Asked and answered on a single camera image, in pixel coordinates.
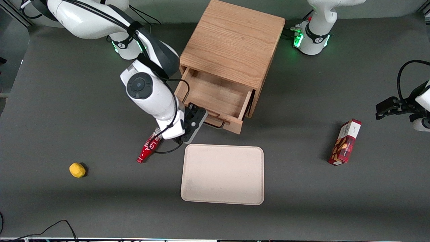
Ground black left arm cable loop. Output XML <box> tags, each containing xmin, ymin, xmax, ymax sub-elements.
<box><xmin>397</xmin><ymin>59</ymin><xmax>430</xmax><ymax>101</ymax></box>

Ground beige plastic tray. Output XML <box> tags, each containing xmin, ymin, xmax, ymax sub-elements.
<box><xmin>180</xmin><ymin>144</ymin><xmax>265</xmax><ymax>206</ymax></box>

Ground black arm base cable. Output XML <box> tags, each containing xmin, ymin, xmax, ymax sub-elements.
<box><xmin>129</xmin><ymin>6</ymin><xmax>162</xmax><ymax>26</ymax></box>
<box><xmin>285</xmin><ymin>9</ymin><xmax>314</xmax><ymax>37</ymax></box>

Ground black metal drawer handle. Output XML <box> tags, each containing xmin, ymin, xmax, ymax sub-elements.
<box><xmin>187</xmin><ymin>103</ymin><xmax>225</xmax><ymax>129</ymax></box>

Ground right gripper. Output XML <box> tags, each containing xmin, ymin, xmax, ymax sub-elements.
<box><xmin>155</xmin><ymin>103</ymin><xmax>200</xmax><ymax>140</ymax></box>

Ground black right arm base cable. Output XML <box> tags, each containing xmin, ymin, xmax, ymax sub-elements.
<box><xmin>129</xmin><ymin>6</ymin><xmax>162</xmax><ymax>26</ymax></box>

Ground black cable on table edge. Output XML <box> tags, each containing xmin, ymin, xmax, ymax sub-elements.
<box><xmin>0</xmin><ymin>212</ymin><xmax>79</xmax><ymax>242</ymax></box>

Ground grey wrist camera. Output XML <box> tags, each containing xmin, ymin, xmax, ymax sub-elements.
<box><xmin>182</xmin><ymin>108</ymin><xmax>209</xmax><ymax>144</ymax></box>
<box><xmin>413</xmin><ymin>116</ymin><xmax>430</xmax><ymax>132</ymax></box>

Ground red ketchup bottle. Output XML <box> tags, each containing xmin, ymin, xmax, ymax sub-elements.
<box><xmin>136</xmin><ymin>128</ymin><xmax>162</xmax><ymax>164</ymax></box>

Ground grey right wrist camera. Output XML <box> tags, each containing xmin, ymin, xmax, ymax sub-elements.
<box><xmin>182</xmin><ymin>108</ymin><xmax>209</xmax><ymax>144</ymax></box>

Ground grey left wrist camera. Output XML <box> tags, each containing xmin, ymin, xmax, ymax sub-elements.
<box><xmin>413</xmin><ymin>116</ymin><xmax>430</xmax><ymax>132</ymax></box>

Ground wooden drawer with lip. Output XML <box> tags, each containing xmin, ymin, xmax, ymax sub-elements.
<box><xmin>174</xmin><ymin>66</ymin><xmax>254</xmax><ymax>135</ymax></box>

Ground black right arm wrist cable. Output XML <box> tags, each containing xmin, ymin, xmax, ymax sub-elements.
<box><xmin>20</xmin><ymin>0</ymin><xmax>190</xmax><ymax>155</ymax></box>

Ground red cookie box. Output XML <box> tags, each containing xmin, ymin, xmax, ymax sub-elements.
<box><xmin>328</xmin><ymin>119</ymin><xmax>362</xmax><ymax>166</ymax></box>

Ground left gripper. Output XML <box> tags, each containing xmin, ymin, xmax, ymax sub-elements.
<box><xmin>376</xmin><ymin>80</ymin><xmax>430</xmax><ymax>120</ymax></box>

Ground black left arm base cable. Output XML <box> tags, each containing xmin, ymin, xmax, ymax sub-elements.
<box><xmin>285</xmin><ymin>9</ymin><xmax>314</xmax><ymax>37</ymax></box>

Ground yellow lemon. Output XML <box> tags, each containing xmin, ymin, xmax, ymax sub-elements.
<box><xmin>69</xmin><ymin>163</ymin><xmax>86</xmax><ymax>178</ymax></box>

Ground wooden drawer cabinet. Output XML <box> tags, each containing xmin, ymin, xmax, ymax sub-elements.
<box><xmin>179</xmin><ymin>0</ymin><xmax>286</xmax><ymax>118</ymax></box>

